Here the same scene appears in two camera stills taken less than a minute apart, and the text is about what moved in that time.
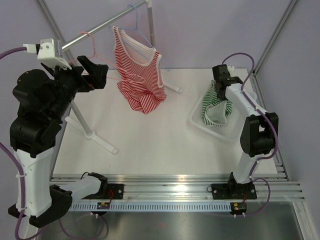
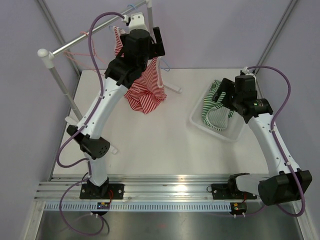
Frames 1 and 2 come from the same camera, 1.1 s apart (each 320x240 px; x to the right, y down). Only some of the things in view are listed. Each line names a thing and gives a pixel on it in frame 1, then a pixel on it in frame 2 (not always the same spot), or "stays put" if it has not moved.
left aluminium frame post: (49, 14) stays put
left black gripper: (96, 79) → (155, 49)
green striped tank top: (215, 111) stays put
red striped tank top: (140, 86) stays put
